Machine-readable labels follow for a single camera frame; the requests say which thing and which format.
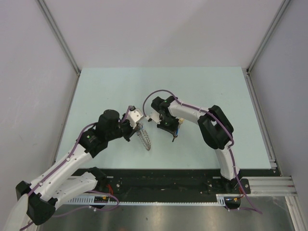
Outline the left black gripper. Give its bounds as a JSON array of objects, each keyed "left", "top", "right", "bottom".
[{"left": 106, "top": 113, "right": 140, "bottom": 141}]

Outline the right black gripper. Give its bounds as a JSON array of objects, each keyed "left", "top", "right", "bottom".
[{"left": 158, "top": 115, "right": 180, "bottom": 136}]

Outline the metal disc with keyrings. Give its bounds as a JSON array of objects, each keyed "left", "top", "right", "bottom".
[{"left": 137, "top": 123, "right": 152, "bottom": 151}]

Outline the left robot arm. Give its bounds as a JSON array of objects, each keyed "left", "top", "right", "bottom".
[{"left": 15, "top": 106, "right": 144, "bottom": 225}]

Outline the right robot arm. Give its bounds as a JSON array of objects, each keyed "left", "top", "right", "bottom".
[{"left": 149, "top": 96, "right": 240, "bottom": 193}]

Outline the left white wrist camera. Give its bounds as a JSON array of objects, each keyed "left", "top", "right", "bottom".
[{"left": 127, "top": 106, "right": 144, "bottom": 129}]

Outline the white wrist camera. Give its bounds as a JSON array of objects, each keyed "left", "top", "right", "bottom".
[
  {"left": 127, "top": 106, "right": 144, "bottom": 129},
  {"left": 146, "top": 111, "right": 161, "bottom": 124}
]

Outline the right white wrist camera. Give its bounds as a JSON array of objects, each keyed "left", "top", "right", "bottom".
[{"left": 146, "top": 111, "right": 161, "bottom": 124}]

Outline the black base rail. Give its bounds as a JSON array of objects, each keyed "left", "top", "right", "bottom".
[{"left": 49, "top": 167, "right": 282, "bottom": 195}]

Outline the white cable duct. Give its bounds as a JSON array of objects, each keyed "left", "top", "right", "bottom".
[{"left": 65, "top": 194, "right": 225, "bottom": 206}]

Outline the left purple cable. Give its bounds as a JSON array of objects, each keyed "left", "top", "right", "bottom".
[{"left": 19, "top": 104, "right": 134, "bottom": 231}]

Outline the aluminium frame crossbar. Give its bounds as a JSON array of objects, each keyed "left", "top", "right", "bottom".
[{"left": 245, "top": 177, "right": 297, "bottom": 197}]

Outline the left aluminium corner post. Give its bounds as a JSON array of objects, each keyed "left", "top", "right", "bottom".
[{"left": 36, "top": 0, "right": 81, "bottom": 77}]

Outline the aluminium corner post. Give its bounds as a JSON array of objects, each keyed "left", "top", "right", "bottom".
[
  {"left": 36, "top": 0, "right": 81, "bottom": 77},
  {"left": 245, "top": 0, "right": 292, "bottom": 73}
]

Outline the right aluminium corner post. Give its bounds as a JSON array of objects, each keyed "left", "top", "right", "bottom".
[{"left": 245, "top": 0, "right": 292, "bottom": 73}]

